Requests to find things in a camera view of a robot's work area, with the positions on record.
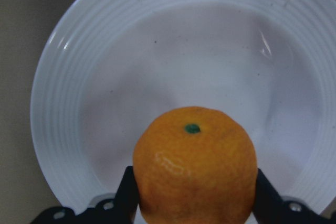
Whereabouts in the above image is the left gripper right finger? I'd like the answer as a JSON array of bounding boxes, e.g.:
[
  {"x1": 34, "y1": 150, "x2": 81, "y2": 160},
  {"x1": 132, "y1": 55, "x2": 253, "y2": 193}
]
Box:
[{"x1": 253, "y1": 169, "x2": 335, "y2": 223}]

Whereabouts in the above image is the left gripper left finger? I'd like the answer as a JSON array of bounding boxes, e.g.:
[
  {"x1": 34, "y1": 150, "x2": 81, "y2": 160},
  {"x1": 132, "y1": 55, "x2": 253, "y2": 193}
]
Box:
[{"x1": 32, "y1": 166, "x2": 139, "y2": 223}]

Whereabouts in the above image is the orange fruit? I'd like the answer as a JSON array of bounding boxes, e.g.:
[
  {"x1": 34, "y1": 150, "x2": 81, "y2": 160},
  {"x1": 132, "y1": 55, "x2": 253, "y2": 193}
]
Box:
[{"x1": 133, "y1": 106, "x2": 257, "y2": 223}]

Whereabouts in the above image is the white ceramic plate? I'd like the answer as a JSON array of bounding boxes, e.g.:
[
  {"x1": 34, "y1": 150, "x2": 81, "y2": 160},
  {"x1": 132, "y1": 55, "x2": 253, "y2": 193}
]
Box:
[{"x1": 30, "y1": 0, "x2": 335, "y2": 212}]

